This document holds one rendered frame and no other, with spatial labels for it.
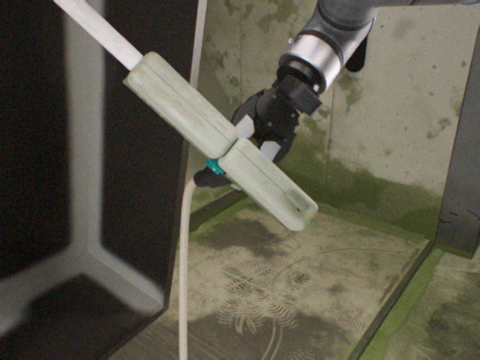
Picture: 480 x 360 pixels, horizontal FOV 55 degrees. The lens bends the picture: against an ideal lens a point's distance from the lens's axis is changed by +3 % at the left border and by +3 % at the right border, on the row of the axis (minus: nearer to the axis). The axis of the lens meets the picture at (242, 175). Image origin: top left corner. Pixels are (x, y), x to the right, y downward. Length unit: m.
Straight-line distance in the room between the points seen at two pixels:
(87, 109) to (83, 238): 0.43
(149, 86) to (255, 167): 0.17
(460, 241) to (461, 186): 0.30
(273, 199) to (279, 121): 0.13
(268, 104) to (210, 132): 0.13
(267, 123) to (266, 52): 2.15
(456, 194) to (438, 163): 0.18
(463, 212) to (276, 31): 1.41
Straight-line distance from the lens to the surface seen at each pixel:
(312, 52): 0.71
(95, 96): 1.25
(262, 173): 0.59
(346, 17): 0.71
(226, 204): 2.73
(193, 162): 2.62
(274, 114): 0.66
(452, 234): 2.63
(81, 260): 1.52
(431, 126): 2.46
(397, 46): 2.45
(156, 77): 0.57
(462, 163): 2.48
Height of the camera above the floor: 1.32
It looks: 23 degrees down
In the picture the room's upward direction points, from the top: straight up
